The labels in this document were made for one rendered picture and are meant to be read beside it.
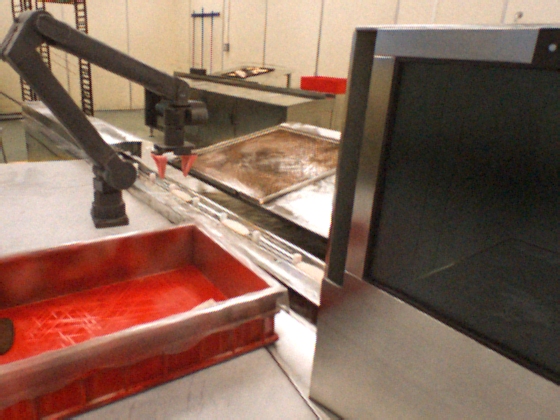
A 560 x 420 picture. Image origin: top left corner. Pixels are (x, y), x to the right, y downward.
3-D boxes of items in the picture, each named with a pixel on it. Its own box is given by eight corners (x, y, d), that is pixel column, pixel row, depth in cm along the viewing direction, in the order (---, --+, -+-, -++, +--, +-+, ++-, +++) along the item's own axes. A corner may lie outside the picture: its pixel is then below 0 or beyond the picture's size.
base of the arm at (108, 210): (90, 213, 124) (95, 229, 113) (88, 185, 121) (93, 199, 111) (121, 209, 127) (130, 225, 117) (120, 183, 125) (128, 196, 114)
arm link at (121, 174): (-23, 40, 93) (-8, 42, 87) (29, 5, 98) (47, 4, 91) (103, 187, 122) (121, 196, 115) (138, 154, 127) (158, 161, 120)
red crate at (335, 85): (299, 88, 487) (300, 76, 483) (320, 87, 510) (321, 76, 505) (335, 93, 451) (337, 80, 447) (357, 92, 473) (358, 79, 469)
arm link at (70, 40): (15, 32, 98) (32, 33, 91) (22, 7, 98) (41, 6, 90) (169, 100, 129) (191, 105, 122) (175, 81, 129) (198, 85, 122)
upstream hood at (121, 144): (22, 114, 258) (20, 99, 255) (55, 113, 268) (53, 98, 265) (96, 164, 163) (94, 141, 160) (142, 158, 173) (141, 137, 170)
